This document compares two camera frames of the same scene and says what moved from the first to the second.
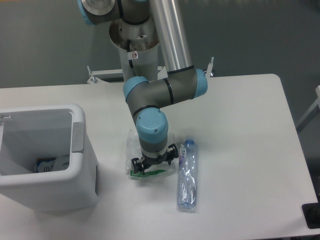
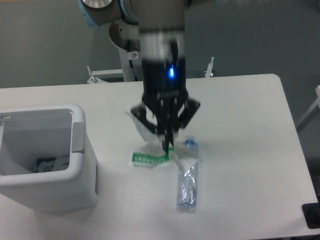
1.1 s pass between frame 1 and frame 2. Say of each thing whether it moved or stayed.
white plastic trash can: stayed
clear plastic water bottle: stayed
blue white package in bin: stayed
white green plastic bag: moved
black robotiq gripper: moved
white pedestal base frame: stayed
